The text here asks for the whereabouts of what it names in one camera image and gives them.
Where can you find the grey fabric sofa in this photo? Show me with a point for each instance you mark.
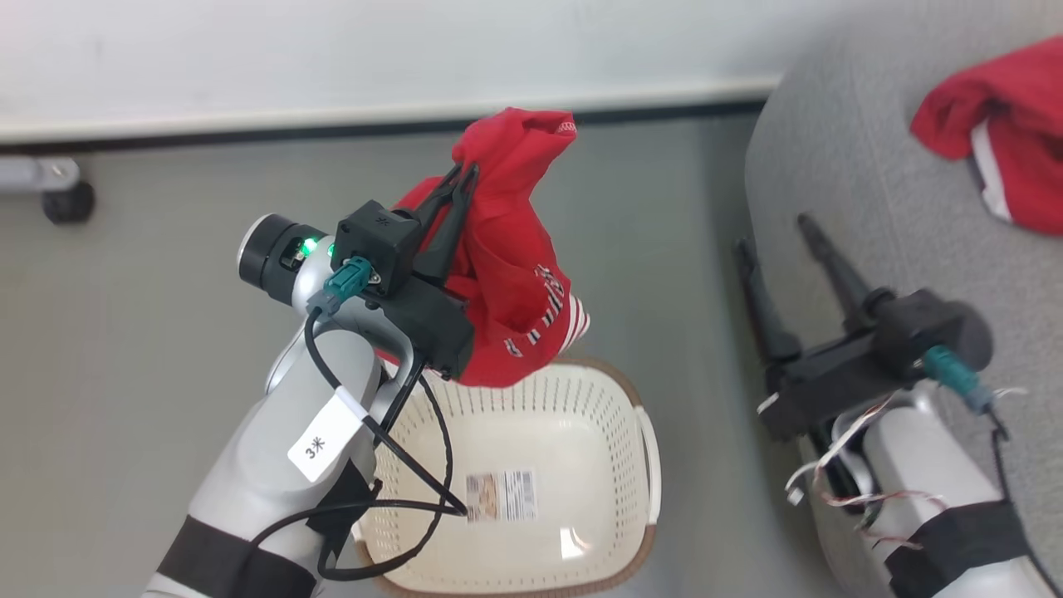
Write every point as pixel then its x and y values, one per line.
pixel 830 166

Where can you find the black caster wheel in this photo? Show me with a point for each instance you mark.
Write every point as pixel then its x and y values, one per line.
pixel 68 203

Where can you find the dark baseboard strip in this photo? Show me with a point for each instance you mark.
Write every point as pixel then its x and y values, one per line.
pixel 332 124

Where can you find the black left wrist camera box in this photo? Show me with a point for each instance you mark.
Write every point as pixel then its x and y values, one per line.
pixel 378 241

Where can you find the red garment with striped cuffs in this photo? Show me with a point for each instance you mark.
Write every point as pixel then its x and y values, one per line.
pixel 507 249

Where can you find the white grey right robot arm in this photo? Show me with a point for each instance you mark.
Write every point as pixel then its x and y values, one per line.
pixel 922 465

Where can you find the red garment with white stripe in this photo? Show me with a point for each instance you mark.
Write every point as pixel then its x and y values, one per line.
pixel 1021 124

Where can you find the grey metal cart leg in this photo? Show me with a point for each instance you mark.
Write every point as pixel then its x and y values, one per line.
pixel 33 174

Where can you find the printed sticker label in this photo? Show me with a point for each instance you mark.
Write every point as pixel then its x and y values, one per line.
pixel 501 497

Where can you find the black right wrist camera housing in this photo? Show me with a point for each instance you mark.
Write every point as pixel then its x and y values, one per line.
pixel 934 328

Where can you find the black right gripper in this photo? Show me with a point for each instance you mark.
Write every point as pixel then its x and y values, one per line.
pixel 818 390

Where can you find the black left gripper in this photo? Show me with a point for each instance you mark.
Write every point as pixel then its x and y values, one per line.
pixel 428 324

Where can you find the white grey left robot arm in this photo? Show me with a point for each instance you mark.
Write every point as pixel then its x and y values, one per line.
pixel 266 465

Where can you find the cream perforated laundry basket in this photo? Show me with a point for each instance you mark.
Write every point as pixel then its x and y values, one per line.
pixel 531 432

